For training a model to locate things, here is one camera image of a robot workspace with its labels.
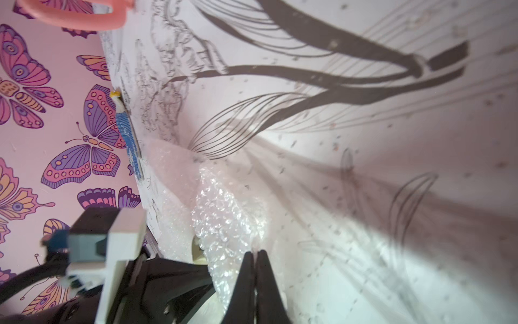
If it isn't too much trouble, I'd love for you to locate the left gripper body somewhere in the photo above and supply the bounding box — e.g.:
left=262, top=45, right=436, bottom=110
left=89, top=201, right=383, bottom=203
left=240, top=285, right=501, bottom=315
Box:
left=52, top=255, right=215, bottom=323

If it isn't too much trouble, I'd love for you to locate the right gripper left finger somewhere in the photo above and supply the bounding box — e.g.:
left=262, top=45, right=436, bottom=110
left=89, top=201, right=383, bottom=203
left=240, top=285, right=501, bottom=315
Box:
left=221, top=252, right=255, bottom=324

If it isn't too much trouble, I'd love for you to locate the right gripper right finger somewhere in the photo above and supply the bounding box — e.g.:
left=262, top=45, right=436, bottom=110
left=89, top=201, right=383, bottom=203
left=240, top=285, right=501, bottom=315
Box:
left=256, top=250, right=291, bottom=324

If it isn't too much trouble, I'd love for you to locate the clear bubble wrap sheet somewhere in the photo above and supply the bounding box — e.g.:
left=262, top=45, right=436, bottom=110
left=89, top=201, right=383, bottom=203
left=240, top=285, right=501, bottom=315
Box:
left=144, top=138, right=268, bottom=323

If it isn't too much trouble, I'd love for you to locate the cream dinner plate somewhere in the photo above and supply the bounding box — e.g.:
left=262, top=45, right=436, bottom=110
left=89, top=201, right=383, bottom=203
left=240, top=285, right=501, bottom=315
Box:
left=191, top=236, right=208, bottom=265

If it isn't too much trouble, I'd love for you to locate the blue work glove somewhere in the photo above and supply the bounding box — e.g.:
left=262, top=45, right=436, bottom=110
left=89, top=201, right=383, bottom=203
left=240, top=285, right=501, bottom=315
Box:
left=110, top=91, right=144, bottom=181

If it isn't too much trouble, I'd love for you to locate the pink watering can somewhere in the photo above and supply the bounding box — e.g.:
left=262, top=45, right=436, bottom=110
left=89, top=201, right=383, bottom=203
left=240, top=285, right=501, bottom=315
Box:
left=17, top=1, right=135, bottom=31

